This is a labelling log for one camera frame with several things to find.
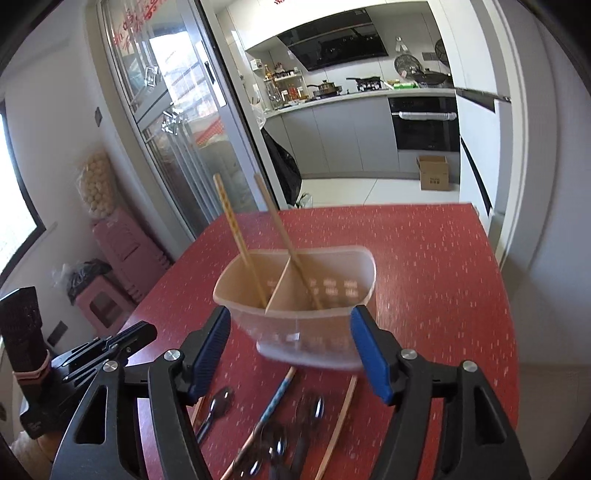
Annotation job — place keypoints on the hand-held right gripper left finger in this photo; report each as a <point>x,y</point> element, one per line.
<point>210,355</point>

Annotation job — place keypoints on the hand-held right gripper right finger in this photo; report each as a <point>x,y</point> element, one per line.
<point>374,357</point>

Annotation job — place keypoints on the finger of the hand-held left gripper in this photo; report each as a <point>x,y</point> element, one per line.
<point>124,339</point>

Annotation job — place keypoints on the white plastic utensil holder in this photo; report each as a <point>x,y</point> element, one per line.
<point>300,332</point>

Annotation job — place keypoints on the blue patterned chopstick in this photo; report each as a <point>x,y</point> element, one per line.
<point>277,399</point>

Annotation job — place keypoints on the dotted wooden chopstick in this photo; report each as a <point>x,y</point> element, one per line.
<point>231,217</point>

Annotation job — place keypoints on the pink plastic stool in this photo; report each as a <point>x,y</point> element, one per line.
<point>104,307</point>

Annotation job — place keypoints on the black plastic bag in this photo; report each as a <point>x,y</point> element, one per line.
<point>85,279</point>

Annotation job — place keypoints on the stack of pink stools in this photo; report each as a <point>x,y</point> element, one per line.
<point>127,249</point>

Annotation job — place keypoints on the bag of white balls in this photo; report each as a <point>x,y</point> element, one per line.
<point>96,184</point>

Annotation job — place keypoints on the white plastic bag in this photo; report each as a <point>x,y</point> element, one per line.
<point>304,201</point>

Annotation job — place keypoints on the window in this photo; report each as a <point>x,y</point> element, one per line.
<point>16,198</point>

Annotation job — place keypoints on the cardboard box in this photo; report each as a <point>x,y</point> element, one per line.
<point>434,174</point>

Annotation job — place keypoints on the black garbage bag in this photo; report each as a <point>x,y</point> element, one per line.
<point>281,170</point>

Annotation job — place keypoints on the grey kitchen cabinets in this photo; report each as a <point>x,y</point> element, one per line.
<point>341,134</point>

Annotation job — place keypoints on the glass sliding door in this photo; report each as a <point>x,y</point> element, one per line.
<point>175,115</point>

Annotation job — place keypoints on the black built-in oven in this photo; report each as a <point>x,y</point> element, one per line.
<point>425,127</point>

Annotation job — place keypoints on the cooking pot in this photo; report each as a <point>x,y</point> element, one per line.
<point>325,87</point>

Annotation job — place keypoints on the black frying pan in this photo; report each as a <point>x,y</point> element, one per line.
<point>364,83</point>

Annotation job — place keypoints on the spice rack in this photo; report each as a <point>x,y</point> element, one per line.
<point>284,87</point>

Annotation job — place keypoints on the black wok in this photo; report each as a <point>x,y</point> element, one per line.
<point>434,77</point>

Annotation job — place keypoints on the black range hood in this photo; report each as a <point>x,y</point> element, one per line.
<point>337,44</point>

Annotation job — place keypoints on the wall socket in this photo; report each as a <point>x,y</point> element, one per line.
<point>57,333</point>

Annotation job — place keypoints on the wall switch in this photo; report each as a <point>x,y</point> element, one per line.
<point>98,116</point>

